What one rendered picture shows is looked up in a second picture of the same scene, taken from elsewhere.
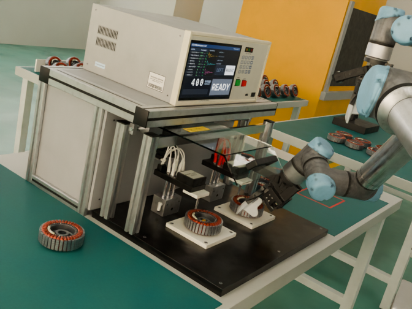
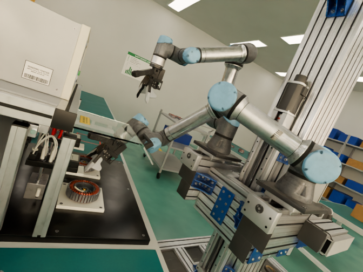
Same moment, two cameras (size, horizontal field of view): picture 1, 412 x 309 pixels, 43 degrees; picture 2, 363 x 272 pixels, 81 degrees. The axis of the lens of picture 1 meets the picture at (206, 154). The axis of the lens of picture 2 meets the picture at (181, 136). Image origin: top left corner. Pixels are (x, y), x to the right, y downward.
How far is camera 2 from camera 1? 0.96 m
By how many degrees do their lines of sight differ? 60
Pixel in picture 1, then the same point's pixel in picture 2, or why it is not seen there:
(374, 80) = (233, 91)
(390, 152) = (195, 123)
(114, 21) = not seen: outside the picture
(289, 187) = (121, 146)
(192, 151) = not seen: hidden behind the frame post
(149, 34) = (22, 14)
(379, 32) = (162, 51)
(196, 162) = not seen: hidden behind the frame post
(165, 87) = (53, 81)
